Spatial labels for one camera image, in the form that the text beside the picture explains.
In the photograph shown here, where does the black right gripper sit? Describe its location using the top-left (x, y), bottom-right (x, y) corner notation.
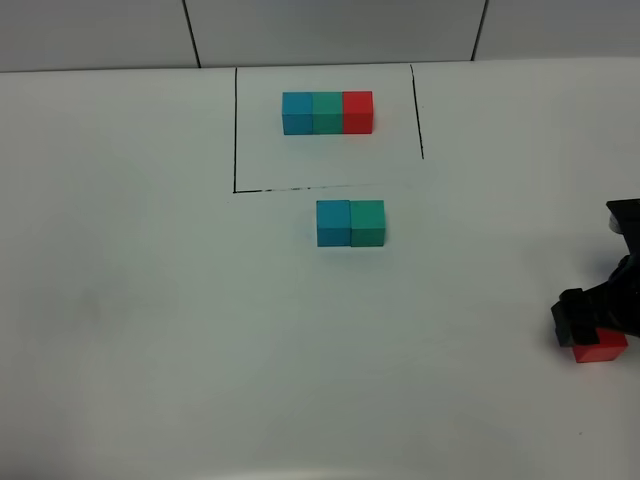
top-left (551, 253), bottom-right (639, 347)

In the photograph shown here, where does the red template block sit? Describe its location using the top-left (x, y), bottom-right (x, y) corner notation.
top-left (342, 91), bottom-right (374, 134)

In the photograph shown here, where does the green template block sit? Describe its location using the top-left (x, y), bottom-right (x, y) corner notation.
top-left (312, 92), bottom-right (343, 135)

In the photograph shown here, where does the blue template block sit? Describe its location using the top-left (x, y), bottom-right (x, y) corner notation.
top-left (281, 92), bottom-right (313, 135)

